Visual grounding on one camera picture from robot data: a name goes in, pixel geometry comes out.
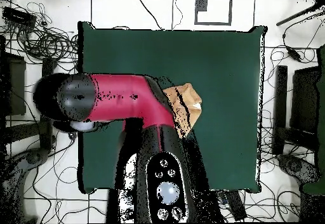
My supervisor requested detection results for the tan towel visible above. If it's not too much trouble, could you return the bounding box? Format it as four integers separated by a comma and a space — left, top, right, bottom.
162, 82, 203, 139

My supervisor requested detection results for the black electronics box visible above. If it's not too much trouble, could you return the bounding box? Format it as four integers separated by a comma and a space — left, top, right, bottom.
2, 6, 37, 28

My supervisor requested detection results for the black flat panel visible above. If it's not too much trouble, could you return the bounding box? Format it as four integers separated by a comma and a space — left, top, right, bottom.
289, 66, 321, 133
0, 52, 27, 117

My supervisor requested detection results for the tangle of black cables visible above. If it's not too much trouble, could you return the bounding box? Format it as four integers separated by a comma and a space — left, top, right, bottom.
4, 1, 79, 63

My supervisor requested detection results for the black power adapter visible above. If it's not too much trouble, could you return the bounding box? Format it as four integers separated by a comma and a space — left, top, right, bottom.
286, 48, 303, 62

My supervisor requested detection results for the grey stand base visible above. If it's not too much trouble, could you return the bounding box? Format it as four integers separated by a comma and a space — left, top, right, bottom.
277, 154, 321, 184
0, 147, 50, 224

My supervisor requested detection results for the dark green table cloth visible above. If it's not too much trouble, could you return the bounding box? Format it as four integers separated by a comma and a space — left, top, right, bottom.
77, 20, 268, 194

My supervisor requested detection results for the black stand crossbar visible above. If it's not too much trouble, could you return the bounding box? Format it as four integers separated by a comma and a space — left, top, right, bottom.
4, 121, 43, 143
285, 126, 318, 151

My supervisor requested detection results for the black rod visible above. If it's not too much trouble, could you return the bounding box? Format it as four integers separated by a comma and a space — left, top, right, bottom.
275, 4, 318, 27

